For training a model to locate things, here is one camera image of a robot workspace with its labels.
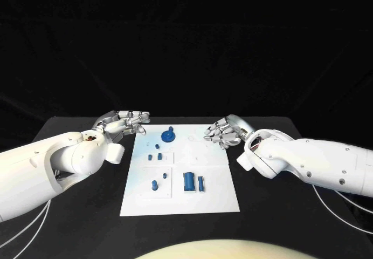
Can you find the thin blue cylinder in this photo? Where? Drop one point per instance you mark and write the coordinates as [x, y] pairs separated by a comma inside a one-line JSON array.
[[201, 183]]

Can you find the thick blue cylinder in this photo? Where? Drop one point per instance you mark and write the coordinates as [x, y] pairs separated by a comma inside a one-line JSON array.
[[189, 181]]

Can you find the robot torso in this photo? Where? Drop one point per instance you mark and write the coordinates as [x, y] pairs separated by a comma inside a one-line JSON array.
[[229, 249]]

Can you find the white task board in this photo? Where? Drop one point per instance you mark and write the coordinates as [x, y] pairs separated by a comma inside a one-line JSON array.
[[181, 182]]

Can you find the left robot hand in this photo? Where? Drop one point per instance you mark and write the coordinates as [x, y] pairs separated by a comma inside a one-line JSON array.
[[117, 126]]

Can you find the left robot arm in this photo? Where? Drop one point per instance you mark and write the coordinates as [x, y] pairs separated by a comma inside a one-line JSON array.
[[26, 166]]

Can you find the blue gear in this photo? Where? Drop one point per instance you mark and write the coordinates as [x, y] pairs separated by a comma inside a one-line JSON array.
[[169, 136]]

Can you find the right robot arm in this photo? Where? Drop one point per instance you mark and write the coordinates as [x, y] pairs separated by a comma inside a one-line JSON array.
[[314, 161]]

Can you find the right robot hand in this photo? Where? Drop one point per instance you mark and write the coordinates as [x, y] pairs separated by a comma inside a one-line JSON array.
[[229, 131]]

